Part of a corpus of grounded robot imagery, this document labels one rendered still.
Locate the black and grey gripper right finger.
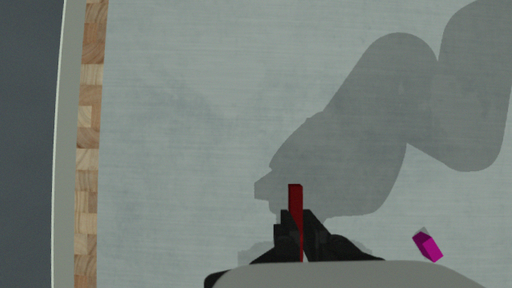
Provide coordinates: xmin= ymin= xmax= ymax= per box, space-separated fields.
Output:
xmin=303 ymin=210 xmax=385 ymax=262

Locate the dark red rod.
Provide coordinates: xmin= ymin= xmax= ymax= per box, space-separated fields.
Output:
xmin=288 ymin=184 xmax=303 ymax=262

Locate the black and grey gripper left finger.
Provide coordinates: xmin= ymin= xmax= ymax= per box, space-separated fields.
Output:
xmin=204 ymin=210 xmax=301 ymax=288

